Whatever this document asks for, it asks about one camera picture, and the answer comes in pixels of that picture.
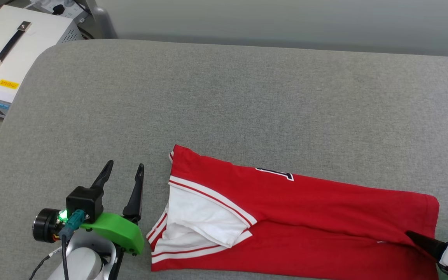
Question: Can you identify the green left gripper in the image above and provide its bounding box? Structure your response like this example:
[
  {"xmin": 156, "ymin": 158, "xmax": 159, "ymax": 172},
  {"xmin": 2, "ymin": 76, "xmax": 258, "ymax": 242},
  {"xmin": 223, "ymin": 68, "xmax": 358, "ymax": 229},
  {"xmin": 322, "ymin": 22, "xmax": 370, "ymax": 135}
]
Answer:
[{"xmin": 33, "ymin": 160, "xmax": 145, "ymax": 255}]

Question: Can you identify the red and white jersey shirt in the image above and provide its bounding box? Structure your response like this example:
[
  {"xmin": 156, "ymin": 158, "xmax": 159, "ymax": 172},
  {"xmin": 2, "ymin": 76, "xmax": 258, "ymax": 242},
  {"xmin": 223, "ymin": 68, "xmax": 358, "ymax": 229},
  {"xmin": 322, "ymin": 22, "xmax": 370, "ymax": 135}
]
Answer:
[{"xmin": 146, "ymin": 145, "xmax": 441, "ymax": 280}]

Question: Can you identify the white equipment box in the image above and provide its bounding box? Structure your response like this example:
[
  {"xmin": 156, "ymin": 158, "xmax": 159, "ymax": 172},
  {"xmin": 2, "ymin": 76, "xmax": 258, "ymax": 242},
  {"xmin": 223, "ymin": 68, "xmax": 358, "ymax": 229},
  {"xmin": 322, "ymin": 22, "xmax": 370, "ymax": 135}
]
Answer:
[{"xmin": 0, "ymin": 5, "xmax": 84, "ymax": 118}]

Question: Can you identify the white power strip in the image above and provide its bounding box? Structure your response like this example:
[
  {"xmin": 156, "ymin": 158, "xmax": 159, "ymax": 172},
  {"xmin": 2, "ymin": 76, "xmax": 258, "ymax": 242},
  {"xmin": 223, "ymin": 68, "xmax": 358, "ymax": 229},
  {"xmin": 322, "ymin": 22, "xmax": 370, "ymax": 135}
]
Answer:
[{"xmin": 30, "ymin": 0, "xmax": 88, "ymax": 18}]

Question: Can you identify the black cable with teal plug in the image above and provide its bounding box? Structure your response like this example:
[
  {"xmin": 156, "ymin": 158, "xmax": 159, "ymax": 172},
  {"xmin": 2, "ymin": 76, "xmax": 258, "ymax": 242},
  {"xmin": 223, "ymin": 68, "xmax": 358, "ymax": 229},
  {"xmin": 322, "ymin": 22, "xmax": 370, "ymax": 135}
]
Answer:
[{"xmin": 59, "ymin": 209, "xmax": 86, "ymax": 280}]

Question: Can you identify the grey frame post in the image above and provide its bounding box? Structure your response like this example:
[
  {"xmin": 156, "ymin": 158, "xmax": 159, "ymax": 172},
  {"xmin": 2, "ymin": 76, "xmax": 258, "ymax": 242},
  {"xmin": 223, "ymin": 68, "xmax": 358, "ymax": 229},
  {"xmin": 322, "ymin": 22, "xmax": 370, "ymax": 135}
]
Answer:
[{"xmin": 86, "ymin": 0, "xmax": 117, "ymax": 39}]

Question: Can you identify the black strap handle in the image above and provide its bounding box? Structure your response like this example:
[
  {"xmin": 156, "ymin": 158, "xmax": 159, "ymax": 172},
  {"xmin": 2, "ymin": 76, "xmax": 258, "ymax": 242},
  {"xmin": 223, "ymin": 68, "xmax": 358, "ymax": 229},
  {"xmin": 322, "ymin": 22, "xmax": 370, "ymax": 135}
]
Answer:
[{"xmin": 0, "ymin": 21, "xmax": 32, "ymax": 73}]

